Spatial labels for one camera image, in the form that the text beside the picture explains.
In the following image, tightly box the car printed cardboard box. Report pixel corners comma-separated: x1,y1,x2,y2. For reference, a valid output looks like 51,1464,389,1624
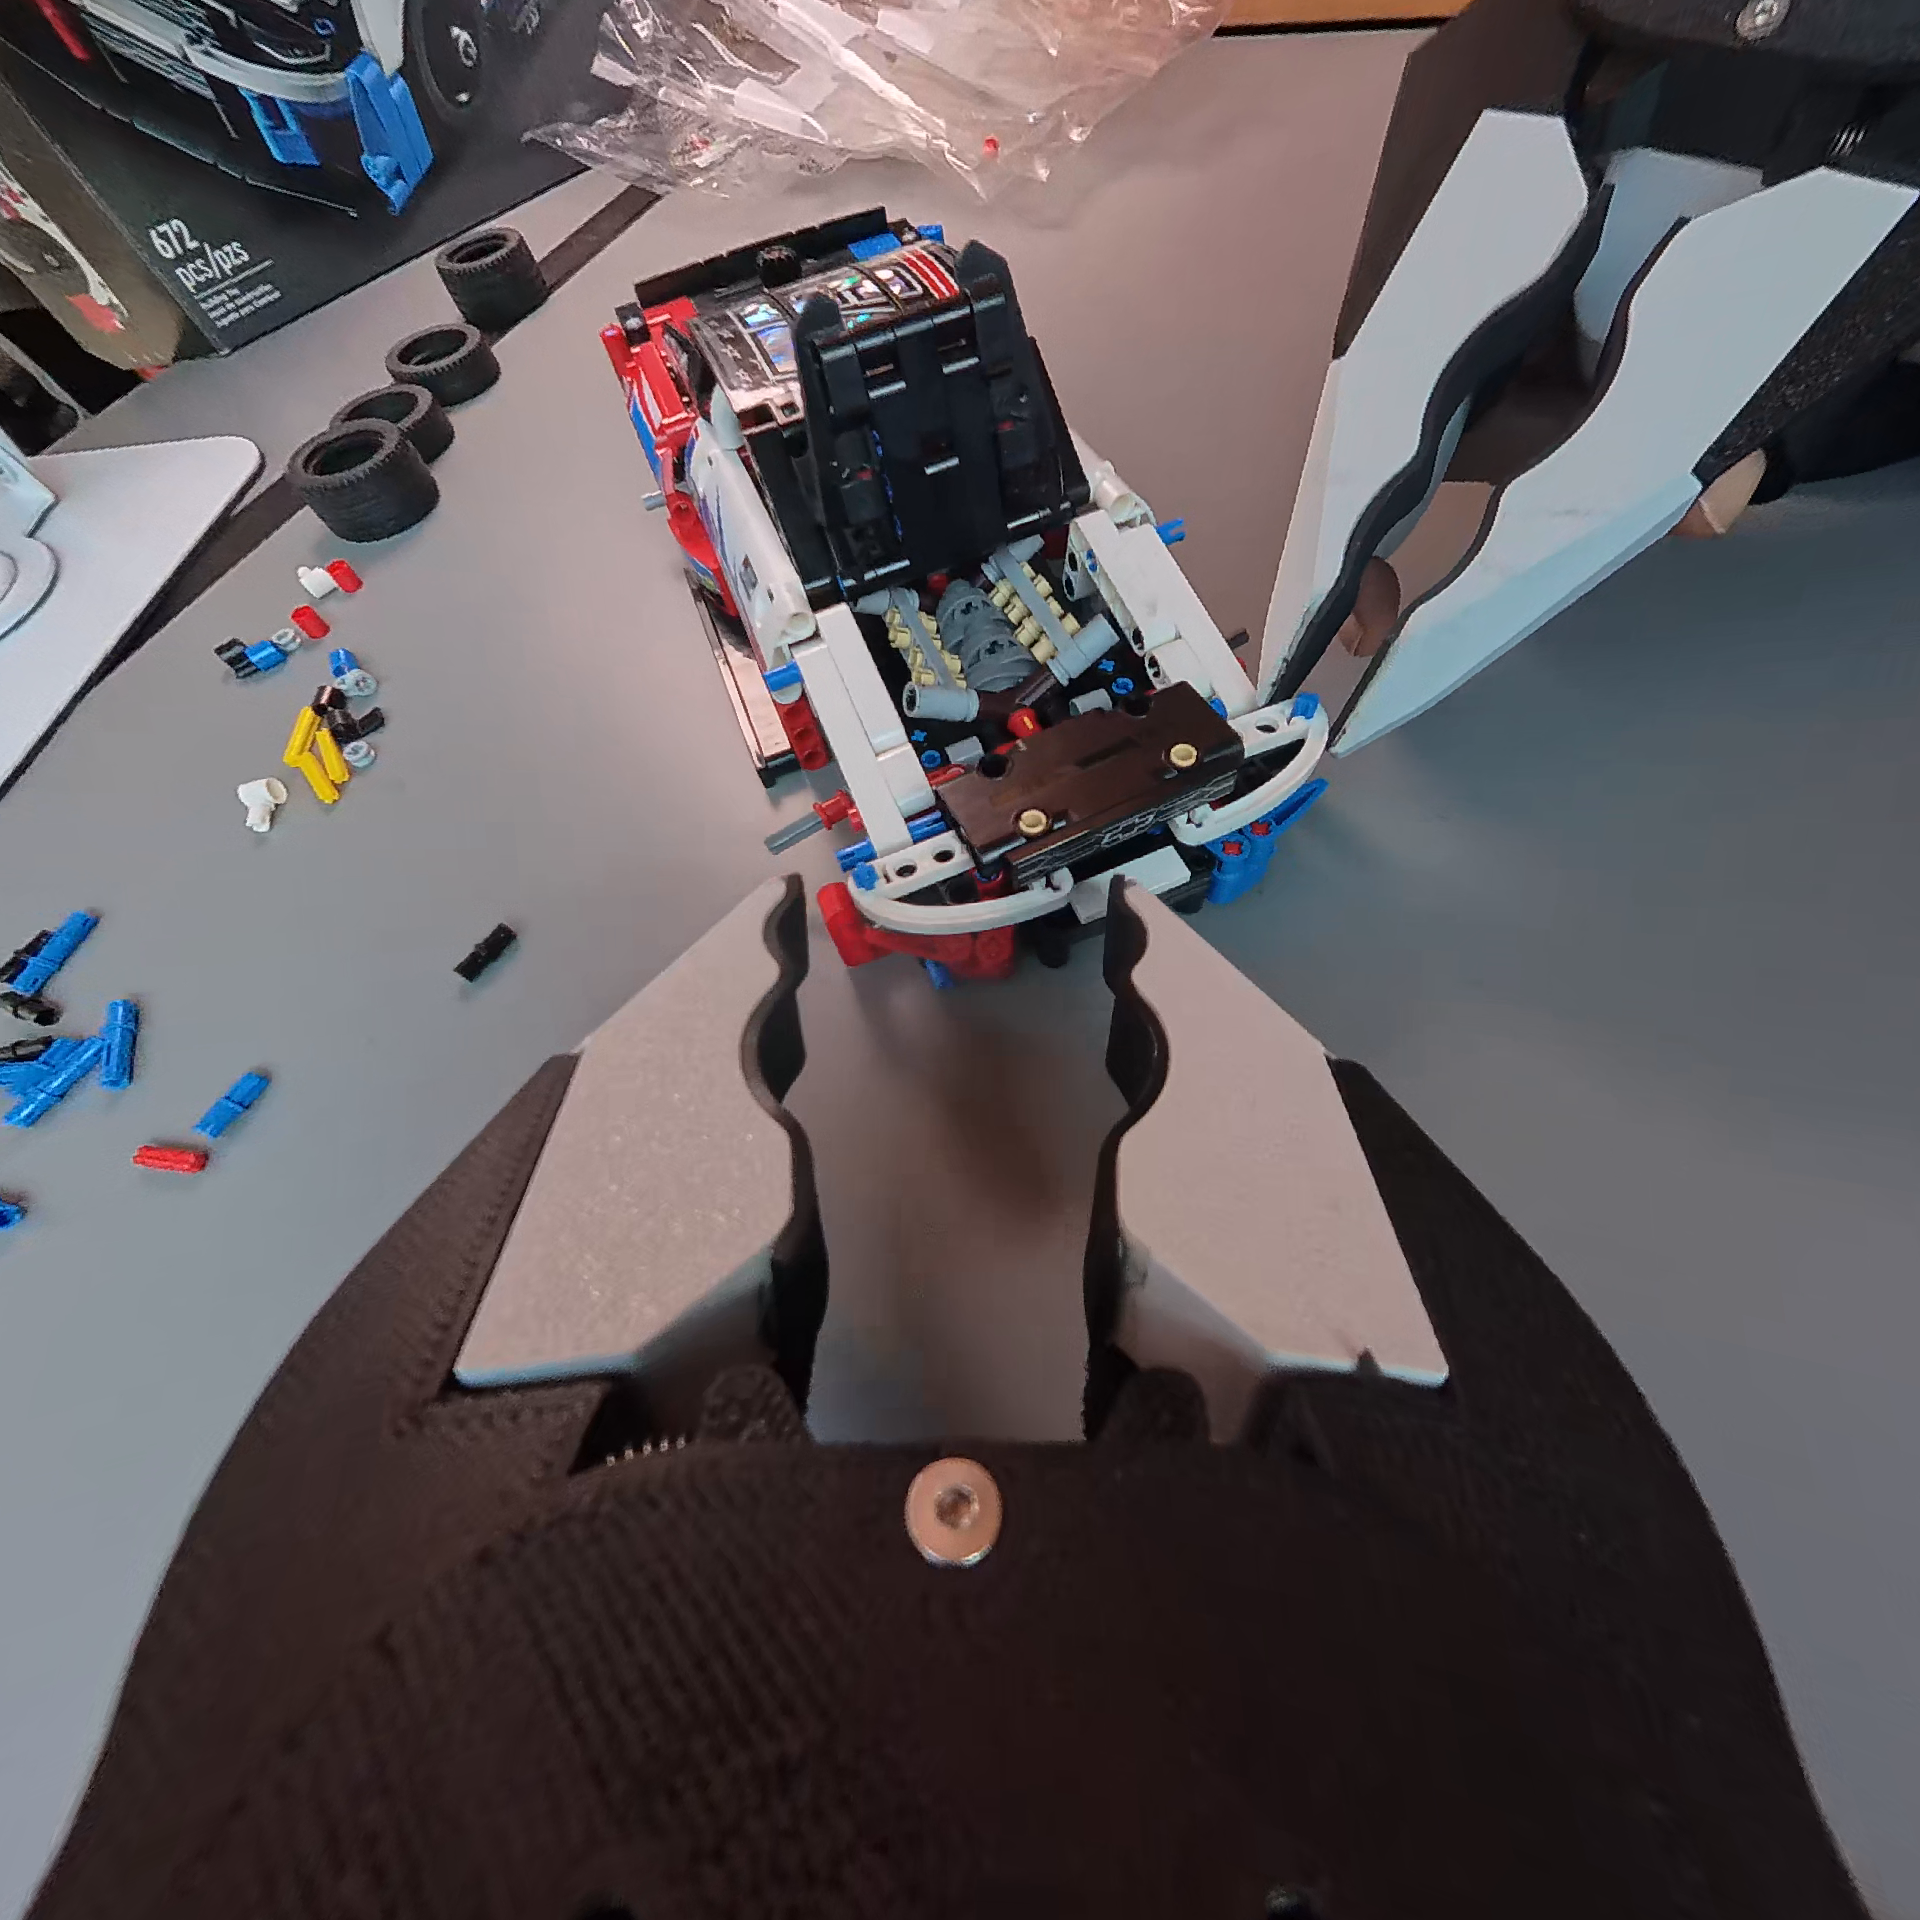
0,0,634,362

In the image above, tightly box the white metal book stand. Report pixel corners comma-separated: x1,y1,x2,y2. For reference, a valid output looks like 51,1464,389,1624
0,435,267,790

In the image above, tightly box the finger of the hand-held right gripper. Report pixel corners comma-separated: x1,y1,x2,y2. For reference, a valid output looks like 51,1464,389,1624
1254,106,1595,707
1324,154,1920,760

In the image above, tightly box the black white brick bumper assembly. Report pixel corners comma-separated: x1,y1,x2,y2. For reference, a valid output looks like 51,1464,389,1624
817,679,1333,940

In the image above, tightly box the person's right hand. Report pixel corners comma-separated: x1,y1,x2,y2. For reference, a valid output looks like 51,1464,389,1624
1341,372,1920,664

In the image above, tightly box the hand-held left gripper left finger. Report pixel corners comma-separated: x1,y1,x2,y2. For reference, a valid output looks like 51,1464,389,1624
451,874,828,1398

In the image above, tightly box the cluster of small mixed bricks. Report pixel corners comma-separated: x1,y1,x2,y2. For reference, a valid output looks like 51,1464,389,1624
215,556,393,834

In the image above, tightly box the grey desk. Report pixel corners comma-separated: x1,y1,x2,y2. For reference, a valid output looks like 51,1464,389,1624
0,31,1920,1920

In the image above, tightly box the crumpled clear plastic bag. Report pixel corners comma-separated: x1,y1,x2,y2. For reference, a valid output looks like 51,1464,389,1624
525,0,1254,208

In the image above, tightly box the pile of blue connector pins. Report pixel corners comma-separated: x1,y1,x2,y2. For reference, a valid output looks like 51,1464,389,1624
0,908,274,1235

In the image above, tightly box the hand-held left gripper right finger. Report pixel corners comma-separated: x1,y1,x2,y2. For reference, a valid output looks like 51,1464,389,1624
1084,881,1451,1440

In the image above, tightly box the toy brick race car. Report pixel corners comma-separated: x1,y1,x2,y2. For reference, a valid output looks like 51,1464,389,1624
603,208,1329,994

